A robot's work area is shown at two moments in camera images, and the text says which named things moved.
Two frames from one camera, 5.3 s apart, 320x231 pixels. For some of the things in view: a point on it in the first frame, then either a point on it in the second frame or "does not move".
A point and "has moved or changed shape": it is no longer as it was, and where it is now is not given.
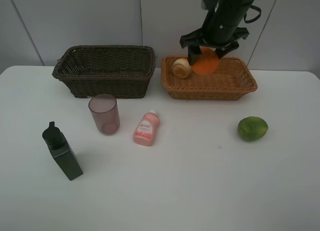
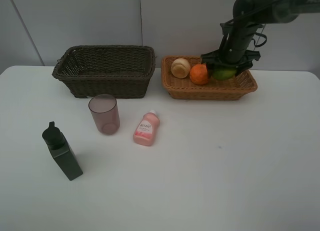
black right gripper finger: [193, 52] to [210, 68]
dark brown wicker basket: [123, 71] does not move
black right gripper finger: [222, 51] to [240, 69]
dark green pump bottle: [62, 151] does not move
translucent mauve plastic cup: [105, 113] does not move
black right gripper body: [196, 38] to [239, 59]
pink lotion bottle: [144, 132] does not move
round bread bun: [181, 68] does not move
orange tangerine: [208, 62] has moved or changed shape
